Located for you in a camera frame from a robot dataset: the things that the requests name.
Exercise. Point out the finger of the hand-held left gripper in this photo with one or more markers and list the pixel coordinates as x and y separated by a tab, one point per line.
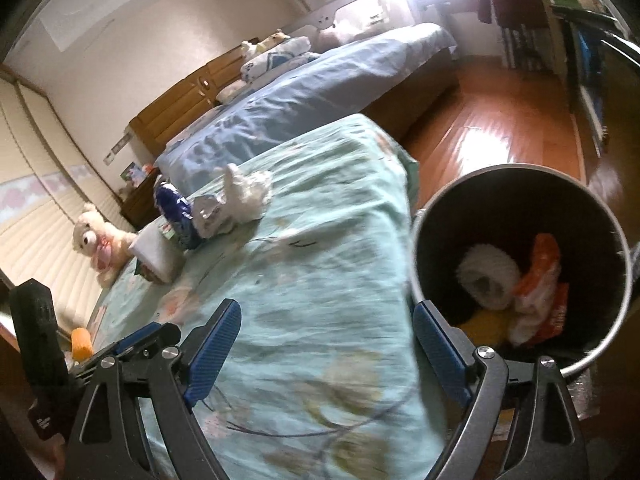
145	337

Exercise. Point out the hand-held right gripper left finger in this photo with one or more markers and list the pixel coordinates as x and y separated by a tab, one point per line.
215	355

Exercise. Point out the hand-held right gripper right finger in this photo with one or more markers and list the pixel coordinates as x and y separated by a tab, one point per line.
440	355

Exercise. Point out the large orange foam net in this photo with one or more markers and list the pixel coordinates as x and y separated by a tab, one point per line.
487	329

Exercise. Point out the white paper packet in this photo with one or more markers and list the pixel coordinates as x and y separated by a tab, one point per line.
155	252

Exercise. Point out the white foam net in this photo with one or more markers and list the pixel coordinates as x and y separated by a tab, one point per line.
487	270

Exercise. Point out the blue starry snack bag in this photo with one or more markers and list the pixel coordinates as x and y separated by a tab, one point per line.
175	210

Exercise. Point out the orange snack packet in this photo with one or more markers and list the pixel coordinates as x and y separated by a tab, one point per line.
542	270

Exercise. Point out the white printed packet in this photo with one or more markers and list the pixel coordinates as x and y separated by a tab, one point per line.
210	215

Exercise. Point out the white tissue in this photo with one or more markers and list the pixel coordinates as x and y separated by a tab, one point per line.
245	195

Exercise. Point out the white black bin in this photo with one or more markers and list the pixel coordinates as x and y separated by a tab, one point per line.
590	240

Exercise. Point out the small orange foam net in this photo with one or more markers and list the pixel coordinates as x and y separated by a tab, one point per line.
82	342

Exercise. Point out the cream teddy bear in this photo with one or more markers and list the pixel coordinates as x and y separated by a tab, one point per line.
92	235

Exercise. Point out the wooden nightstand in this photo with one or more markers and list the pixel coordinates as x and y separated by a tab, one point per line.
140	200

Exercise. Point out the white louvred closet door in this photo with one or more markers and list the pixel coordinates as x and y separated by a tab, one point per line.
45	200

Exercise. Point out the floral light green tablecloth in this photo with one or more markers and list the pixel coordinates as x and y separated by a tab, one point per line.
325	260

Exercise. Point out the wooden headboard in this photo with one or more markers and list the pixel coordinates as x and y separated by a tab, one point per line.
170	110

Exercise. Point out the white floral pillow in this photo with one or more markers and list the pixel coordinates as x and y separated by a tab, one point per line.
232	92

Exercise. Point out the blue bed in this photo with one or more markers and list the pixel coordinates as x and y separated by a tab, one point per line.
310	85

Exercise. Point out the patterned pillows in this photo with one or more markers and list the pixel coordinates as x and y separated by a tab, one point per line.
277	57

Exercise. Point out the white plush toy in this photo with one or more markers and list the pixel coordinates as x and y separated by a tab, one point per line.
262	44

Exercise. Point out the black glossy cabinet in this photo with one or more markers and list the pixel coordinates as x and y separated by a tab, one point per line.
585	75

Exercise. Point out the white radiator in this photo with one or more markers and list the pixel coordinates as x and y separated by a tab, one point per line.
522	47

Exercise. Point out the pink plush toy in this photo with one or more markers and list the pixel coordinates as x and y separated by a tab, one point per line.
337	35

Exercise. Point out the dark wooden desk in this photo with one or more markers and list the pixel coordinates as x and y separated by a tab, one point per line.
445	10

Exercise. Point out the photo frame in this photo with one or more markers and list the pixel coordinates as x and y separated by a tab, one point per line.
132	172

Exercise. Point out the grey bed rail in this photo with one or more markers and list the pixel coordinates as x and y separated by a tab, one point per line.
325	10

